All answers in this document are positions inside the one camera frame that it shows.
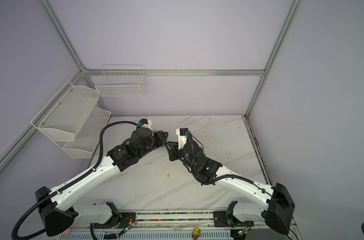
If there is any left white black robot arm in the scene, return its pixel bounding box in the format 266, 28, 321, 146
36, 127, 169, 237

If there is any white two-tier mesh shelf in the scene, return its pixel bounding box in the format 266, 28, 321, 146
31, 82, 111, 159

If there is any wrist white camera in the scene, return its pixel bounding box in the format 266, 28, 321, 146
137, 119, 152, 130
176, 128, 189, 150

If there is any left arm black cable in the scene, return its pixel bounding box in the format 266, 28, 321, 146
11, 120, 139, 240

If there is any white wire basket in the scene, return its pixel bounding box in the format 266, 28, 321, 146
95, 65, 147, 97

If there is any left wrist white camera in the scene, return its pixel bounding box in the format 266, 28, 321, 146
137, 119, 152, 130

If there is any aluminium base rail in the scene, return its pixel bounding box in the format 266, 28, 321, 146
44, 208, 304, 240

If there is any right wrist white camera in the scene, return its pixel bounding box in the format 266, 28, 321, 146
176, 128, 189, 150

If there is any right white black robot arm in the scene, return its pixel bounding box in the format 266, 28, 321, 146
165, 140, 295, 236

